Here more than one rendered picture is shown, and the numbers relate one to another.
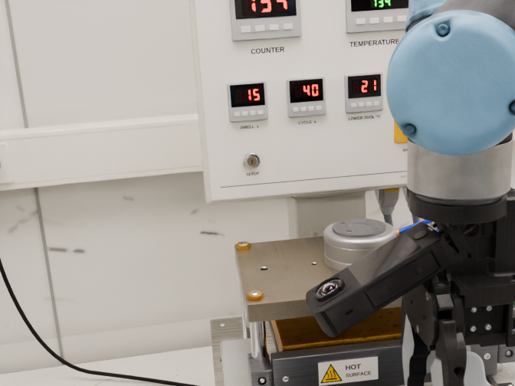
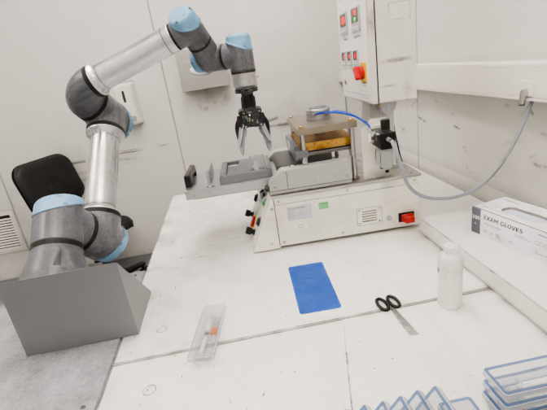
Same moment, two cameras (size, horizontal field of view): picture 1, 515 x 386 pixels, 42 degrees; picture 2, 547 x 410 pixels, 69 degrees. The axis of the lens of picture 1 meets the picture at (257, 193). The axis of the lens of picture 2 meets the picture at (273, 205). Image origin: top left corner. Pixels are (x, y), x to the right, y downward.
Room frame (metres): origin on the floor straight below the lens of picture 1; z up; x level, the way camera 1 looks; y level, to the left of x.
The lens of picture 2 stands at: (0.59, -1.41, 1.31)
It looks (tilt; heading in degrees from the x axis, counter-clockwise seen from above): 20 degrees down; 93
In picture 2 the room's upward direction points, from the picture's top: 9 degrees counter-clockwise
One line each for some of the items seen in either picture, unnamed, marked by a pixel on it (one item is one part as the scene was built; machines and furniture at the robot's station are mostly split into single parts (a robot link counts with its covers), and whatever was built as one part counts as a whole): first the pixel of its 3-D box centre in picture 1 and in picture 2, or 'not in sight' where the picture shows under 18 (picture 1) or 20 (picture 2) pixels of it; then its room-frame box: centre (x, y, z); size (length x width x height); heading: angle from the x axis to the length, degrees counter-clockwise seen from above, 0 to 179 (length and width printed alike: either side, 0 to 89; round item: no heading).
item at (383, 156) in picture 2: not in sight; (380, 145); (0.85, -0.32, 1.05); 0.15 x 0.05 x 0.15; 95
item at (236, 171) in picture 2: not in sight; (245, 168); (0.44, -0.13, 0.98); 0.20 x 0.17 x 0.03; 95
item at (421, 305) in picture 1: (464, 266); (249, 107); (0.49, -0.16, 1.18); 0.09 x 0.08 x 0.12; 95
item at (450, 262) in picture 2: not in sight; (449, 275); (0.90, -0.66, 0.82); 0.05 x 0.05 x 0.14
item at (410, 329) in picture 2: not in sight; (397, 314); (0.78, -0.68, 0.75); 0.14 x 0.06 x 0.01; 102
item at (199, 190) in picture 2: not in sight; (232, 174); (0.40, -0.14, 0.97); 0.30 x 0.22 x 0.08; 5
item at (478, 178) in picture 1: (456, 167); (246, 80); (0.49, -0.15, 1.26); 0.08 x 0.08 x 0.05
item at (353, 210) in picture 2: not in sight; (325, 199); (0.70, -0.13, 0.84); 0.53 x 0.37 x 0.17; 5
